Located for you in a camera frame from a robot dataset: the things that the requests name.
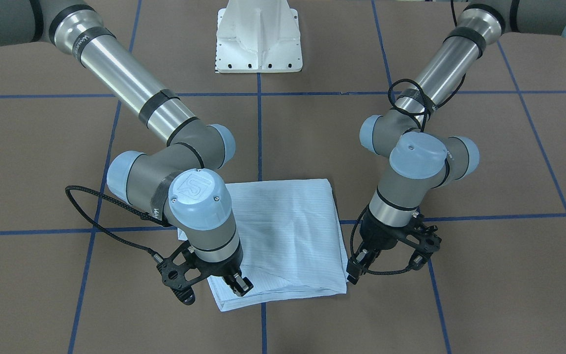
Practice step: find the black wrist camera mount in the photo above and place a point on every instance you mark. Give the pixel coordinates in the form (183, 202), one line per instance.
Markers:
(174, 268)
(421, 238)

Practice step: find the light blue button-up shirt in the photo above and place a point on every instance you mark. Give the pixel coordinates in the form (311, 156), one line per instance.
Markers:
(291, 240)

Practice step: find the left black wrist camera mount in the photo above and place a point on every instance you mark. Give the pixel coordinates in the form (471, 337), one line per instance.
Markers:
(421, 238)

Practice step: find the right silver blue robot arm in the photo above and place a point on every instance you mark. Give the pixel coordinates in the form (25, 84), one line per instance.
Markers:
(56, 129)

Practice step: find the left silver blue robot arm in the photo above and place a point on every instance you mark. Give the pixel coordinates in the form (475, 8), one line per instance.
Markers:
(419, 161)

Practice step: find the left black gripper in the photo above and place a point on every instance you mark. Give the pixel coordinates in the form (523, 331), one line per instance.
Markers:
(380, 239)

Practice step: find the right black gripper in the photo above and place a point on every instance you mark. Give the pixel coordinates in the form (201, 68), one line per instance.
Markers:
(218, 269)

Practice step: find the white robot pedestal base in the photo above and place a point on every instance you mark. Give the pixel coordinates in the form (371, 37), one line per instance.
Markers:
(258, 36)

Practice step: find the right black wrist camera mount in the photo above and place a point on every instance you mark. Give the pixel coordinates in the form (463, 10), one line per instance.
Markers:
(174, 268)

